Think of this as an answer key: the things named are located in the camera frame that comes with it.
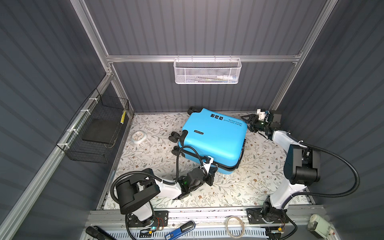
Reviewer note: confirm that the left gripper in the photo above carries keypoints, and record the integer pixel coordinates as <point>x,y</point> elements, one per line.
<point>210,175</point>

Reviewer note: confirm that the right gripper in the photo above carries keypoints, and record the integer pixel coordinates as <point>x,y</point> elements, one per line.
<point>252,117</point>

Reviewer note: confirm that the blue hard-shell suitcase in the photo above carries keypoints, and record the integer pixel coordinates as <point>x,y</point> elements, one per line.
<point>212,134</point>

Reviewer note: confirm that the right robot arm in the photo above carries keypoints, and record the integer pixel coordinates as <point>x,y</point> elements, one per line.
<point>301,169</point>

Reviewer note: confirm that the items in white basket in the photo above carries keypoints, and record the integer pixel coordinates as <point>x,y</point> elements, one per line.
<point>226,79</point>

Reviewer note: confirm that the floral table cloth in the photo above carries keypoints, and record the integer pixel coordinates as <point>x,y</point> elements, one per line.
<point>259,174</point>

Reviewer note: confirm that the yellow marker pen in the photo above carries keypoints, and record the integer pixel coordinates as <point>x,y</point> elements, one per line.
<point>123,117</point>

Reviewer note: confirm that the black pad in basket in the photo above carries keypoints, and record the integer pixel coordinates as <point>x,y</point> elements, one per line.
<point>100,131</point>

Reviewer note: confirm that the white box device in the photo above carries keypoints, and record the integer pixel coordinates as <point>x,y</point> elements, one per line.
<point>319,227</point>

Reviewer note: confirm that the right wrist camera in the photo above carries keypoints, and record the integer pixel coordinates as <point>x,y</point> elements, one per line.
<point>262,114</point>

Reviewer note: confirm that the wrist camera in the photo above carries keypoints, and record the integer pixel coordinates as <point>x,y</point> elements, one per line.
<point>207,163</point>
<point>262,114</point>

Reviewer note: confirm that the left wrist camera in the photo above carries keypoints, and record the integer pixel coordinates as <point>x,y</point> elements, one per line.
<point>207,163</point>

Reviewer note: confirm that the blue black handled tool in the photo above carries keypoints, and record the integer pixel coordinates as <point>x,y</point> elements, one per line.
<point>182,230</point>

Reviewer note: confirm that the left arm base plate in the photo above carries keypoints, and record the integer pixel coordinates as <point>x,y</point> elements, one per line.
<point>159,219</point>

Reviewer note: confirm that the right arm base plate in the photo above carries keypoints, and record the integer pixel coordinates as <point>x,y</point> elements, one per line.
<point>259,216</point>

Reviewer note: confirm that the white wire mesh basket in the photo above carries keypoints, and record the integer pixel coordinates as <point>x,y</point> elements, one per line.
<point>190,67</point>

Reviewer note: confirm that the black wire wall basket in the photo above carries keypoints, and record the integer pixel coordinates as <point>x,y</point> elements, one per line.
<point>103,107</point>

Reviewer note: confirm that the black handle tool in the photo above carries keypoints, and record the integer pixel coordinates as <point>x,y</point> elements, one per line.
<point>98,233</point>

